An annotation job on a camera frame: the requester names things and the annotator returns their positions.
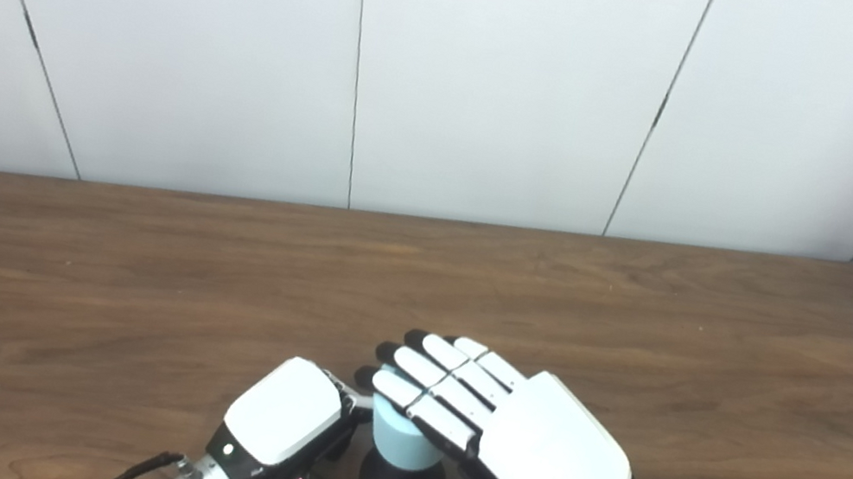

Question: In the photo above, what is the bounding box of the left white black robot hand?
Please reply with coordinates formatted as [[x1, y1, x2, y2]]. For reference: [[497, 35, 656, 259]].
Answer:
[[200, 343, 420, 479]]

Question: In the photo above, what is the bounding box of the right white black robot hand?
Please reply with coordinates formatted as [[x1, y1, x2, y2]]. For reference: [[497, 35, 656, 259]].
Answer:
[[336, 318, 682, 479]]

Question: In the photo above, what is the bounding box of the light-blue hose piece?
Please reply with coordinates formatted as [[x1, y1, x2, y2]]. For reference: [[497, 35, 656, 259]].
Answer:
[[361, 363, 460, 476]]

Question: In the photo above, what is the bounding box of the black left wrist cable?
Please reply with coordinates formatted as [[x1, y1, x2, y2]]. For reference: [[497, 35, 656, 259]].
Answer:
[[91, 438, 186, 479]]

